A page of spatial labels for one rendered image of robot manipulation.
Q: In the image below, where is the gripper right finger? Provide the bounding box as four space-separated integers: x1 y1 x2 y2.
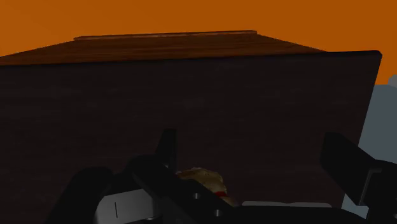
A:
321 131 397 224

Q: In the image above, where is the grey flat box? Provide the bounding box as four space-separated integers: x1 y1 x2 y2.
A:
93 188 160 224

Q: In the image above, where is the tan lumpy thing, red band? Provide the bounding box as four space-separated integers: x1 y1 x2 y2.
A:
176 167 240 207

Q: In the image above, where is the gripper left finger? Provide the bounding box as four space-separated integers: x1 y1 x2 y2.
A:
46 129 249 224

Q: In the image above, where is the dark brown wooden table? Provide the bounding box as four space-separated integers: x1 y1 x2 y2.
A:
0 30 383 224

